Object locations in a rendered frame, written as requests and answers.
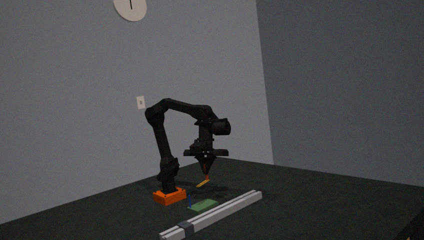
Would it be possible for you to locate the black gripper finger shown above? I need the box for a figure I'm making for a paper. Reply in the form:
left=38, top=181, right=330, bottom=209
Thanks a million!
left=194, top=157, right=206, bottom=175
left=204, top=157, right=217, bottom=175

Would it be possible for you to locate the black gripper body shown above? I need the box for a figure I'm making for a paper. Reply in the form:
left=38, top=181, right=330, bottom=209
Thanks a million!
left=183, top=135, right=229, bottom=157

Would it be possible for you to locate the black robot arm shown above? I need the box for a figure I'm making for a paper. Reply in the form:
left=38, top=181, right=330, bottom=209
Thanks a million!
left=145, top=98, right=231, bottom=195

